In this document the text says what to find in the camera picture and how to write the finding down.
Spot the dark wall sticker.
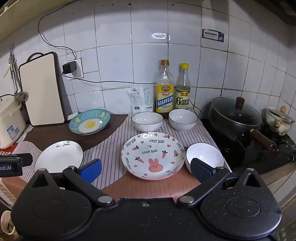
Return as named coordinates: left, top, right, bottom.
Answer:
left=202, top=29, right=225, bottom=43

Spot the cream floral pot with lid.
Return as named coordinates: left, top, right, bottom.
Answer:
left=265, top=106, right=295, bottom=135

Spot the metal ladle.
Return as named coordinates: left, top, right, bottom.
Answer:
left=9, top=52, right=29, bottom=102

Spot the glass pot lid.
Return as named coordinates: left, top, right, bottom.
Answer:
left=209, top=96, right=263, bottom=127

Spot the yellow cap vinegar bottle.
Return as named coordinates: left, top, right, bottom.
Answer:
left=174, top=63, right=192, bottom=111

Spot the black power cable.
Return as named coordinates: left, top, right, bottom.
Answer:
left=62, top=73, right=160, bottom=85

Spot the cream rice cooker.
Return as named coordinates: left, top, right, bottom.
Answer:
left=0, top=94, right=26, bottom=149

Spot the white plastic seasoning bag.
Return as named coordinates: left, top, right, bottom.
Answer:
left=126, top=84, right=155, bottom=114

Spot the white wall socket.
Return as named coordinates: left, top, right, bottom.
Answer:
left=67, top=58, right=84, bottom=79

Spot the black stove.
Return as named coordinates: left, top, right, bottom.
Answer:
left=200, top=118, right=296, bottom=175

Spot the black range hood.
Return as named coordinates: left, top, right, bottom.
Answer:
left=253, top=0, right=296, bottom=26

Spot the pink bunny plate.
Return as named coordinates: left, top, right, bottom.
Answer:
left=121, top=132, right=186, bottom=181

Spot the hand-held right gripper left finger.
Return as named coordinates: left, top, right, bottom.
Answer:
left=28, top=159, right=116, bottom=208

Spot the white ribbed bowl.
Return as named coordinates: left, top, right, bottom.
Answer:
left=131, top=112, right=164, bottom=133
left=185, top=142, right=225, bottom=175
left=168, top=109, right=198, bottom=132

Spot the cream cutting board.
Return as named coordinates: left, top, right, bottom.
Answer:
left=18, top=51, right=67, bottom=127

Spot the black power adapter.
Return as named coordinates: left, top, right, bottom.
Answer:
left=62, top=61, right=78, bottom=75

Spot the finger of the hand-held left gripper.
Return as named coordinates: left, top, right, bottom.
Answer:
left=17, top=153, right=33, bottom=168

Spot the thin black cable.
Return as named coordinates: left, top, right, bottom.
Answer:
left=37, top=8, right=78, bottom=62

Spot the white plate with black lettering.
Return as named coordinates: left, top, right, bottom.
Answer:
left=34, top=140, right=84, bottom=174

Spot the blue fried egg plate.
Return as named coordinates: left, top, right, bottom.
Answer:
left=69, top=109, right=111, bottom=135

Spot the black cooking pot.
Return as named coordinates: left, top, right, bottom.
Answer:
left=208, top=109, right=278, bottom=151

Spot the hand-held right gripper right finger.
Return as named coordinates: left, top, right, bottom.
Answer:
left=177, top=158, right=264, bottom=208

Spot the yellow label cooking wine bottle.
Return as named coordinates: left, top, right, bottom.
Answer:
left=155, top=60, right=174, bottom=114

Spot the striped tablecloth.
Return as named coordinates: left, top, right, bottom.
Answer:
left=0, top=113, right=232, bottom=207

